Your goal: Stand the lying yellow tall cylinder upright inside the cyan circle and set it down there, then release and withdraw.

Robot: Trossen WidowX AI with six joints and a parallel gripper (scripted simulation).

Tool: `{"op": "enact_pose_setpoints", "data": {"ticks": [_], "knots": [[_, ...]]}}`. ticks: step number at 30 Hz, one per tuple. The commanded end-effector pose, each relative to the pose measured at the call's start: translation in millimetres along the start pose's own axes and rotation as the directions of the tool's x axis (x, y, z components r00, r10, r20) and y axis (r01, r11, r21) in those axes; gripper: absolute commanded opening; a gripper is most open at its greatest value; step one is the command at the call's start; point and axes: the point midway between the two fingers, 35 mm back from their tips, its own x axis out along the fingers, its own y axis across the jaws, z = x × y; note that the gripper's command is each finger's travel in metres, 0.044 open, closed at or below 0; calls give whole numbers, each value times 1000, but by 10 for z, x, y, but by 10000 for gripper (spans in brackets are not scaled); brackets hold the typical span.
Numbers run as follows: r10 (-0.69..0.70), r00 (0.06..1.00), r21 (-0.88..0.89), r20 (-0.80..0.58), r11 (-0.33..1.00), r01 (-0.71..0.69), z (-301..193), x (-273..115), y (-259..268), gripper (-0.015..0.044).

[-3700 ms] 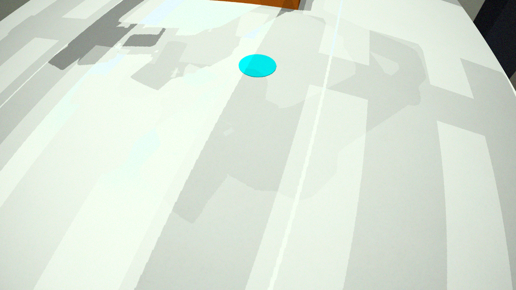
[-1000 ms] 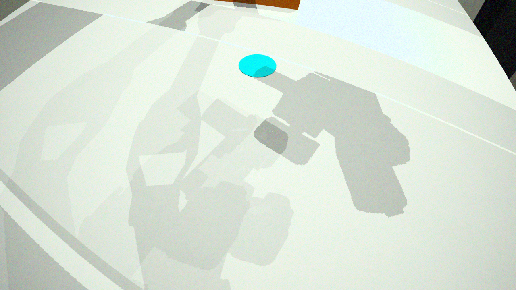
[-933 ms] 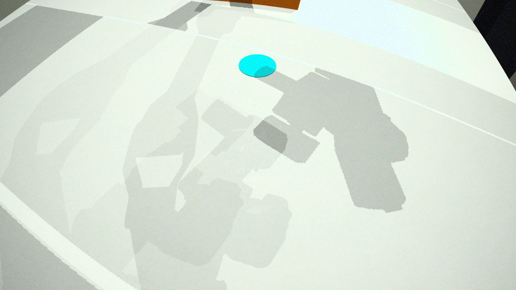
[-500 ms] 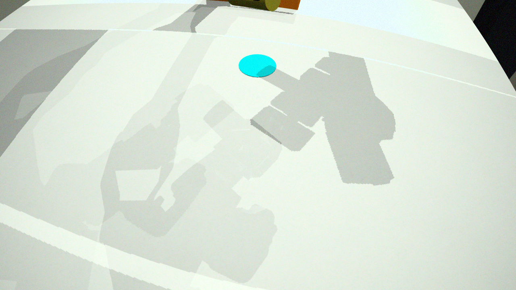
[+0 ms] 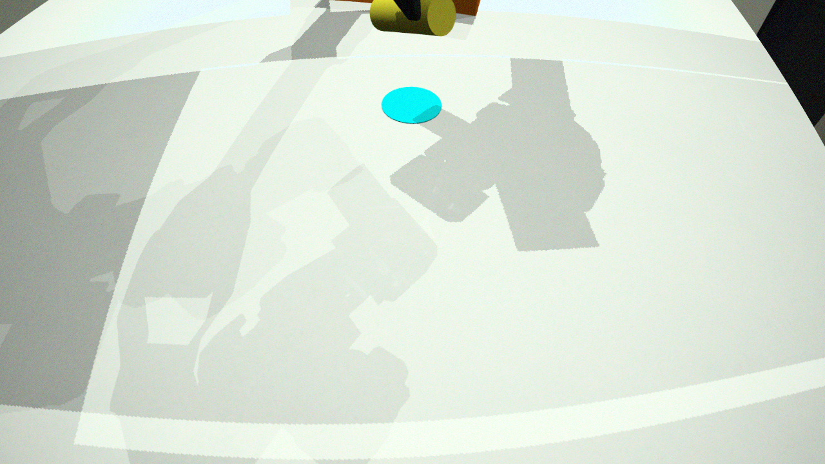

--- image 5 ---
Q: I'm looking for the yellow cylinder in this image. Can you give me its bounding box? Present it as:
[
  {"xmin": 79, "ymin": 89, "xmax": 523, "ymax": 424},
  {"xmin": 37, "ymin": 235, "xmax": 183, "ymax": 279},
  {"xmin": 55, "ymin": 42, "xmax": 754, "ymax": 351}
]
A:
[{"xmin": 369, "ymin": 0, "xmax": 456, "ymax": 37}]

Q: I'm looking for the cyan circle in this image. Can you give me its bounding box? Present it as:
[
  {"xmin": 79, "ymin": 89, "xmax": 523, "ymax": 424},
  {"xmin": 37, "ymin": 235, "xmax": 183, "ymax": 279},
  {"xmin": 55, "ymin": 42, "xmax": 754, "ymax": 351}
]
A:
[{"xmin": 382, "ymin": 87, "xmax": 442, "ymax": 124}]

